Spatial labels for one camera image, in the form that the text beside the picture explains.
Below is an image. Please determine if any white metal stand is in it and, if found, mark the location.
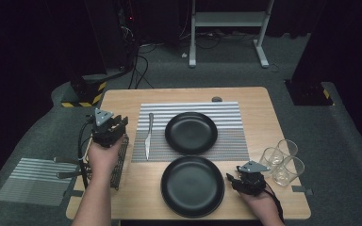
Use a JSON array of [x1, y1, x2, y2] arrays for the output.
[[188, 0, 276, 69]]

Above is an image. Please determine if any silver knife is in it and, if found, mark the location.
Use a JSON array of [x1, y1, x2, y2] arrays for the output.
[[144, 112, 155, 161]]

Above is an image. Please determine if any person's right hand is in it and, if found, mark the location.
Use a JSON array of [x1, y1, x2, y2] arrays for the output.
[[239, 188, 284, 226]]

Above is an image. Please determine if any grey striped placemat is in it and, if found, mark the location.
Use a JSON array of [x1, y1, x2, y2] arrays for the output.
[[0, 157, 78, 207], [131, 101, 250, 163]]

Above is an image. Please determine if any black wire cutlery basket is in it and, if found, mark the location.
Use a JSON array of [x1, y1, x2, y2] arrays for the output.
[[84, 125, 130, 191]]

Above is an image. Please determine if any clear drinking glass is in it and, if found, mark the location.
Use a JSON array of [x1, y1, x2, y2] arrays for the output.
[[259, 147, 285, 179], [277, 138, 299, 158], [272, 155, 305, 187]]

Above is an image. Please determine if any black cable bundle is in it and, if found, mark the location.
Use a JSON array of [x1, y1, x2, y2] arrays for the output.
[[178, 29, 258, 50]]

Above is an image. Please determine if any black yellow-striped stand base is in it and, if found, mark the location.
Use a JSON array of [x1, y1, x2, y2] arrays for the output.
[[284, 79, 336, 107], [60, 73, 107, 108]]

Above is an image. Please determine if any grey metal cutlery piece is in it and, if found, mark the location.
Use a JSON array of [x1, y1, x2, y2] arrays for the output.
[[56, 170, 91, 181], [53, 157, 89, 168]]

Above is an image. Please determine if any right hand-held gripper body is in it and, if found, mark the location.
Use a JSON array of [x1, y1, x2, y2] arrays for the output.
[[235, 160, 271, 198]]

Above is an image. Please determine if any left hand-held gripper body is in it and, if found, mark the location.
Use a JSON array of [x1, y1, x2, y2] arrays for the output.
[[90, 107, 129, 149]]

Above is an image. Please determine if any black plate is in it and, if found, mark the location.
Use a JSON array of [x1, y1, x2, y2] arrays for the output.
[[164, 111, 219, 155], [161, 187, 226, 219], [160, 155, 226, 218]]

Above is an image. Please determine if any right hand-held gripper cable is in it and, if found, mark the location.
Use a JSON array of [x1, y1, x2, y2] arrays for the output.
[[263, 185, 286, 224]]

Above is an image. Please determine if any left hand-held gripper cable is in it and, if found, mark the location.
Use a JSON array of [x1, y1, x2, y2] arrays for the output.
[[77, 117, 96, 191]]

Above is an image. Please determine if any black floor cable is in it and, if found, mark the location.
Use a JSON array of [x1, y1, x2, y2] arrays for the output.
[[135, 56, 155, 89], [127, 46, 140, 89]]

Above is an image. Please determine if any black equipment tower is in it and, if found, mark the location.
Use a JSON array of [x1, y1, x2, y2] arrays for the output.
[[84, 0, 140, 72]]

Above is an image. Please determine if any person's left hand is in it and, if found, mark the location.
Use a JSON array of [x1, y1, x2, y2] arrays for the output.
[[87, 138, 124, 182]]

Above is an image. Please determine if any hand-held gripper cable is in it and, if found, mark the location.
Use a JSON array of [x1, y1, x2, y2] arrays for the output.
[[263, 185, 286, 224], [77, 117, 96, 191]]

